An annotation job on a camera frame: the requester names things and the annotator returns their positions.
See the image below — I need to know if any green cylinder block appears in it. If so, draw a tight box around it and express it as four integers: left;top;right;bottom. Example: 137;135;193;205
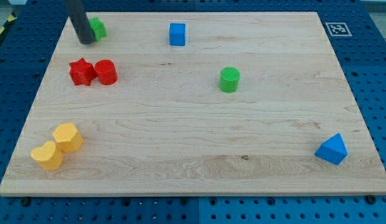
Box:
219;67;240;93

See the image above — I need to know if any blue cube block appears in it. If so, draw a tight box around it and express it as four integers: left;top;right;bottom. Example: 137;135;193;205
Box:
169;23;186;46

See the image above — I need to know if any yellow heart block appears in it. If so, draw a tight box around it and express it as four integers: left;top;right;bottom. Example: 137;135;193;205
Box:
31;141;64;170

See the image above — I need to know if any black white fiducial marker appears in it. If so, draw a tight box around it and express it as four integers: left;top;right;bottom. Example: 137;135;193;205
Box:
325;22;352;37

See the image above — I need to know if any green star block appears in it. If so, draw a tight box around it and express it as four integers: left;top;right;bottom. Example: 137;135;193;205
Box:
88;17;107;42

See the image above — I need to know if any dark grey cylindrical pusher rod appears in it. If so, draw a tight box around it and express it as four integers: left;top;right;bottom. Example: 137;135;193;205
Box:
64;0;95;45

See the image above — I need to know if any light wooden board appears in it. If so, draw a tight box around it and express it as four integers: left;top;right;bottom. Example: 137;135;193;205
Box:
0;12;386;197

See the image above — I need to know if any red cylinder block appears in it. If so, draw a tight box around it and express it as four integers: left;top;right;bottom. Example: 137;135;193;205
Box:
94;59;118;85

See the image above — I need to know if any red star block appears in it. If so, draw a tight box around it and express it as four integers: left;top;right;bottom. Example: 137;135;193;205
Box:
69;58;97;86

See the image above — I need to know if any yellow hexagon block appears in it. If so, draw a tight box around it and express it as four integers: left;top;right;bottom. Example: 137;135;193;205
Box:
52;123;83;152

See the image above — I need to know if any blue triangle block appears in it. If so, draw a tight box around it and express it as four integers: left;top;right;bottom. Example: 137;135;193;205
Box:
314;133;348;165

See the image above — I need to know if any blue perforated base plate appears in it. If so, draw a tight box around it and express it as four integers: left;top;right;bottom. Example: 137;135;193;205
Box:
0;1;386;223

